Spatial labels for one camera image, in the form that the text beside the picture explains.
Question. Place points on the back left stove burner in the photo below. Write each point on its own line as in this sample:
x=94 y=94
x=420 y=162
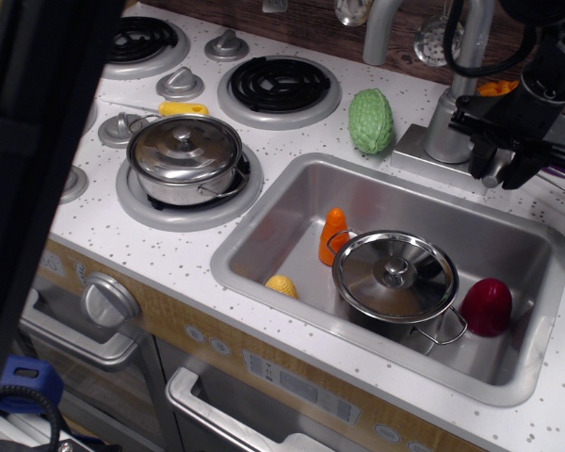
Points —
x=143 y=47

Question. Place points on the silver stove knob middle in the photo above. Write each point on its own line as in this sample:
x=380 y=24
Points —
x=180 y=86

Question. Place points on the black foreground robot arm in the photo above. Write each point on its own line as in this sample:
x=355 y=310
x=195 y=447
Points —
x=52 y=54

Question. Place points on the silver stove knob back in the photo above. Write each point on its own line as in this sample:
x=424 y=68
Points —
x=227 y=47

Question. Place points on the yellow toy handle piece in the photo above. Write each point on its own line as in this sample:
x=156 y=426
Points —
x=170 y=108

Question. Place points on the back right stove burner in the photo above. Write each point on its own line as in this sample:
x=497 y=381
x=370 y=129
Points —
x=278 y=93

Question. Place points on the green bumpy toy vegetable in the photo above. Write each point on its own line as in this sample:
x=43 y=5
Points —
x=370 y=121

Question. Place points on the silver round oven knob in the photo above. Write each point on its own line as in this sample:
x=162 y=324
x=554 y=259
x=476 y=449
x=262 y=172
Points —
x=106 y=302

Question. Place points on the silver stove knob front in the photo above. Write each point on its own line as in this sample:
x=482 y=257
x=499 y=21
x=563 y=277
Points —
x=117 y=131

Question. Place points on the front left stove burner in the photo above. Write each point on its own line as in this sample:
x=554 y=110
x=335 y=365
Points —
x=136 y=203

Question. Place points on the silver dishwasher door handle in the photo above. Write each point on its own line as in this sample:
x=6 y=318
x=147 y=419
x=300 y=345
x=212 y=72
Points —
x=179 y=394

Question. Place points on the orange toy pumpkin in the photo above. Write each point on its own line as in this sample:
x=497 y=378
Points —
x=497 y=88

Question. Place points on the grey dishwasher control panel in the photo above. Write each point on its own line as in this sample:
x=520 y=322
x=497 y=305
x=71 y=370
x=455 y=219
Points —
x=306 y=390

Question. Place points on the orange toy carrot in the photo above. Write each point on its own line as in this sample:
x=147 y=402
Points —
x=334 y=236

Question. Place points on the hanging clear ladle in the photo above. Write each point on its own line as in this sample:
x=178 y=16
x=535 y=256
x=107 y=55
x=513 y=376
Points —
x=352 y=12

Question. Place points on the silver toy sink basin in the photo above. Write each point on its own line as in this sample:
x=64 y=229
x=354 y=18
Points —
x=458 y=292

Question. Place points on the silver oven door handle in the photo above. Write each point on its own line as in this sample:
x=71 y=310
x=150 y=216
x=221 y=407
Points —
x=111 y=355

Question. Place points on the yellow toy corn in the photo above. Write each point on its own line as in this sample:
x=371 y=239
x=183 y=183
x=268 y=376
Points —
x=282 y=284

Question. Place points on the red toy egg-shaped fruit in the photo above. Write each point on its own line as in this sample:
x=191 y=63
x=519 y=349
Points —
x=487 y=307

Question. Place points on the silver stove knob far left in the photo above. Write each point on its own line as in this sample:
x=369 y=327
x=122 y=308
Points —
x=76 y=184

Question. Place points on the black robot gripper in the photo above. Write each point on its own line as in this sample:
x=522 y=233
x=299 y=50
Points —
x=520 y=122

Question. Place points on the silver stove knob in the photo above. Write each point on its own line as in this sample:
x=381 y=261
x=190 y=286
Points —
x=180 y=86
x=227 y=47
x=76 y=184
x=117 y=131

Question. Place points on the blue plastic clamp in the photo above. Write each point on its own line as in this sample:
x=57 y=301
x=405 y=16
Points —
x=29 y=385

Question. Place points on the steel pot on stove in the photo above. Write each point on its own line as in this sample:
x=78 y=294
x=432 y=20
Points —
x=187 y=159

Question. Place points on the stove burner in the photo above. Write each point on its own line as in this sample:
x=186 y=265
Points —
x=136 y=203
x=278 y=93
x=143 y=47

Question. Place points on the silver faucet lever handle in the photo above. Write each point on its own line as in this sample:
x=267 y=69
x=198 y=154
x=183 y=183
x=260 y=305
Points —
x=495 y=173

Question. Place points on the steel pot in sink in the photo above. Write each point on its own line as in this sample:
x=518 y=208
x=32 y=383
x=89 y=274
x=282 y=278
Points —
x=401 y=287

